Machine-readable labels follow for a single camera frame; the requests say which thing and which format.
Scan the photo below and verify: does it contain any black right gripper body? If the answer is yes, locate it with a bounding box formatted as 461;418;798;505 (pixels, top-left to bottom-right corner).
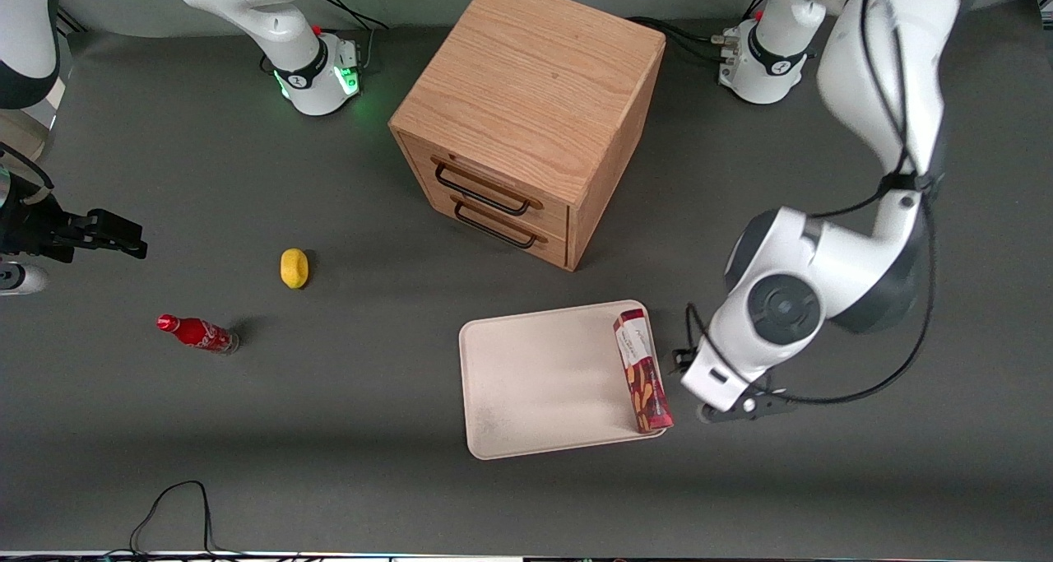
0;190;90;264

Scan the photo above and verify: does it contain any red cookie box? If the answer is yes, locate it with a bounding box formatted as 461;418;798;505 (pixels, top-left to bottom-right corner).
612;309;675;434

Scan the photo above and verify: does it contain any white rectangular tray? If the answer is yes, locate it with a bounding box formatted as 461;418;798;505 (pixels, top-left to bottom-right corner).
458;300;670;461

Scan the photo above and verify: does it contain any red cola bottle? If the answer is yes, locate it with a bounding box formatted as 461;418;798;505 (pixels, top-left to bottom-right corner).
156;314;240;355

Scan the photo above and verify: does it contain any yellow lemon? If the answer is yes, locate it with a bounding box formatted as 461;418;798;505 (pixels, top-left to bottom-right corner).
280;248;310;290

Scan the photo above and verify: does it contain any wooden two-drawer cabinet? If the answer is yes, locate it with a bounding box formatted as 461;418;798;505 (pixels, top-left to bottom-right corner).
388;0;667;272

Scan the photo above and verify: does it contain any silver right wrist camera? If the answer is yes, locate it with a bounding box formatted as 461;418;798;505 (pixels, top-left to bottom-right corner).
0;263;49;296

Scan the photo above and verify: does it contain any black metal drawer handle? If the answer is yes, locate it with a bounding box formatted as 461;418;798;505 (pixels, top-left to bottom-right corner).
454;200;538;250
434;161;531;217

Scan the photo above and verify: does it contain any thin black looped cable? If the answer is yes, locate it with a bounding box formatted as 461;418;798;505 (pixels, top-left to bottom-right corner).
128;481;248;559

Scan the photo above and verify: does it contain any black left arm base cable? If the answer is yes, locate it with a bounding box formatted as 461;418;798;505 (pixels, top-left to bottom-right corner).
627;16;729;63

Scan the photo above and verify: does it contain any black arm base cable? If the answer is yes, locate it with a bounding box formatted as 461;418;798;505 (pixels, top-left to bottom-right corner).
627;16;729;63
313;0;389;77

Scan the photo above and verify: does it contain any black right arm base cable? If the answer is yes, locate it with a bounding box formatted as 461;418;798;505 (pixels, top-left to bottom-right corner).
313;0;389;77

